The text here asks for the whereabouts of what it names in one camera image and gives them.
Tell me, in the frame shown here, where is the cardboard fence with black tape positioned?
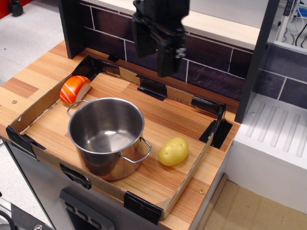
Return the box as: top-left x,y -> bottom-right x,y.
0,54 -> 240,230

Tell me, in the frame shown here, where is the white toy sink drainer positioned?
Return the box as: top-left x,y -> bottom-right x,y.
225,94 -> 307,213

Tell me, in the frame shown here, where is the black cable bottom left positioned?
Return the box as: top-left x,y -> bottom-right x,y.
0,209 -> 17,230

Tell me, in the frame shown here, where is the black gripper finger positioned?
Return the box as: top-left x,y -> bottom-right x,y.
132,22 -> 157,58
157,40 -> 186,77

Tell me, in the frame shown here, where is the black caster wheel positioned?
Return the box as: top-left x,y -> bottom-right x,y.
7,0 -> 24,17

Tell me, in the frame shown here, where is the dark grey shelf post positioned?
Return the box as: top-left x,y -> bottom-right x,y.
235,0 -> 280,123

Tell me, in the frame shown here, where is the grey oven control panel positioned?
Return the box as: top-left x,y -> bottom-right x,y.
59,190 -> 116,230

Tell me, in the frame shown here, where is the stainless steel pot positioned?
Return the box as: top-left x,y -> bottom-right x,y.
67,98 -> 152,181

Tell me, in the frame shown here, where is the yellow toy potato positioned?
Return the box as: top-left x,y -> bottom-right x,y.
158,137 -> 189,166

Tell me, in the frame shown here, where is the salmon nigiri sushi toy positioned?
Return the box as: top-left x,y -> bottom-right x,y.
59,75 -> 91,105

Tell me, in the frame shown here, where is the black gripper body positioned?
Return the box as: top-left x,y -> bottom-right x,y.
132,0 -> 190,49

